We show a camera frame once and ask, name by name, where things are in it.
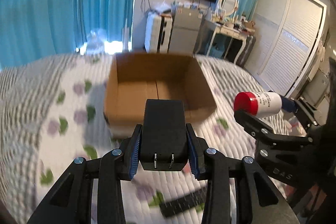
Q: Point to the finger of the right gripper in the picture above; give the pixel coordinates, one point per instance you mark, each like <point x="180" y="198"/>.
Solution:
<point x="306" y="114"/>
<point x="270" y="141"/>

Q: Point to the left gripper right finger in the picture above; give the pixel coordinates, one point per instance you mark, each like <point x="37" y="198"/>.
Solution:
<point x="238" y="191"/>

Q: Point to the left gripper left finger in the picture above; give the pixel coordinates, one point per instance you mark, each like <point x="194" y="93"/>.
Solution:
<point x="70" y="198"/>

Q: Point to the white bottle red cap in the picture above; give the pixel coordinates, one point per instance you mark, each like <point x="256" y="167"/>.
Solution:
<point x="258" y="104"/>

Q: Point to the black power adapter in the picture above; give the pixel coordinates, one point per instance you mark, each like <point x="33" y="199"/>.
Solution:
<point x="164" y="139"/>

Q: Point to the black remote control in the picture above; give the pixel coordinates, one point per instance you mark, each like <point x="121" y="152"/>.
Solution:
<point x="196" y="199"/>

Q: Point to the white louvered wardrobe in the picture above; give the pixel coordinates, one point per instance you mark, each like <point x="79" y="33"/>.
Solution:
<point x="287" y="37"/>

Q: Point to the floral quilted bedspread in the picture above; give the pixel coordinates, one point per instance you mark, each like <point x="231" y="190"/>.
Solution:
<point x="52" y="113"/>

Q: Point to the white dressing table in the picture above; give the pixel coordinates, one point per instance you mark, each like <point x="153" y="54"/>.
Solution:
<point x="247" y="41"/>

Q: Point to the silver mini fridge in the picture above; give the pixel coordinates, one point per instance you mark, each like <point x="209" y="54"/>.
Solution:
<point x="186" y="24"/>

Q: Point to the white oval mirror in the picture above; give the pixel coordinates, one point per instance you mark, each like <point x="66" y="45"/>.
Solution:
<point x="227" y="7"/>

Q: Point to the brown cardboard box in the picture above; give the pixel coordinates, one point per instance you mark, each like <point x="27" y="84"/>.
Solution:
<point x="136" y="77"/>

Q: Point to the white black suitcase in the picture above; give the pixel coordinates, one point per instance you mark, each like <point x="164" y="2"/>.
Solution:
<point x="157" y="34"/>

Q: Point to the blue window curtain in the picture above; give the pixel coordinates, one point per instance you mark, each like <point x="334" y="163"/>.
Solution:
<point x="32" y="29"/>

